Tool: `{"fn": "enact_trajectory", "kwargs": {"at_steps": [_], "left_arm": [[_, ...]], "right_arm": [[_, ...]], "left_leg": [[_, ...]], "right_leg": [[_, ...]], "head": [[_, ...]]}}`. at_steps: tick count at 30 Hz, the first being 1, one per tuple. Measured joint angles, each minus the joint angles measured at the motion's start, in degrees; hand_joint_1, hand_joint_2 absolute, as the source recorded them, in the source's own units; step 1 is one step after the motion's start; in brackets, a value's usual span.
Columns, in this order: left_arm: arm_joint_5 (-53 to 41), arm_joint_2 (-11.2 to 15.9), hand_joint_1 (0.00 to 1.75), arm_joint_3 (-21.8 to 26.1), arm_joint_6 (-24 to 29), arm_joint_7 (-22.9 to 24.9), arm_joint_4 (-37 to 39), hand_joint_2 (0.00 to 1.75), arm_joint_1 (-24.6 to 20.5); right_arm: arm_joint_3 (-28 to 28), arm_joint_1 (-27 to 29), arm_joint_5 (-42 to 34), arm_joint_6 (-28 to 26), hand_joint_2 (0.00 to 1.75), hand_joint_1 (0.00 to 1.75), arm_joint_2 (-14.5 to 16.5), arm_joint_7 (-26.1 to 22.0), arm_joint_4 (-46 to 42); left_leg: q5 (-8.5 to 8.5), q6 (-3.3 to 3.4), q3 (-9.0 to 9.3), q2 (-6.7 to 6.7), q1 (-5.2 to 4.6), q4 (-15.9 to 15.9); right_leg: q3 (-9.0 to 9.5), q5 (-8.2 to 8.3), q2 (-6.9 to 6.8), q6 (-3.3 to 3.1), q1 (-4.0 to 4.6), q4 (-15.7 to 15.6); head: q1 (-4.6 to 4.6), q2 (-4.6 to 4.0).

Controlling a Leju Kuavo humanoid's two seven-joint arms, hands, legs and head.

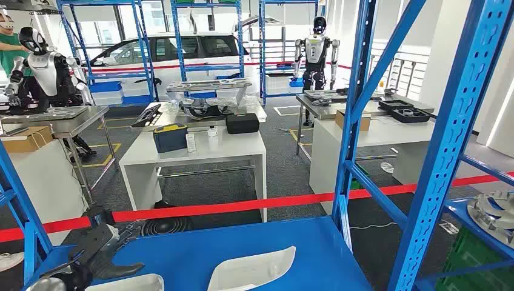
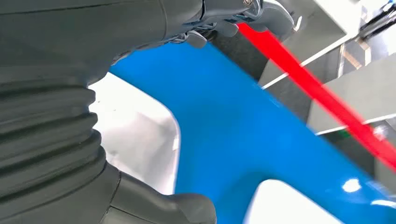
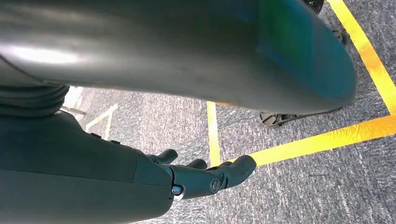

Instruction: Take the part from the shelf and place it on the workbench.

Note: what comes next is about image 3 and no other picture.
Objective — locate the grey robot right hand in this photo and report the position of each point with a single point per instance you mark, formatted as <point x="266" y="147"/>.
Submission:
<point x="77" y="179"/>

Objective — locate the robot grey leg shell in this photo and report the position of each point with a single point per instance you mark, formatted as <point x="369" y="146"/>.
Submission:
<point x="154" y="46"/>

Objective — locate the robot black right foot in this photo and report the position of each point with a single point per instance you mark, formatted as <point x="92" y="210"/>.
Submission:
<point x="278" y="119"/>

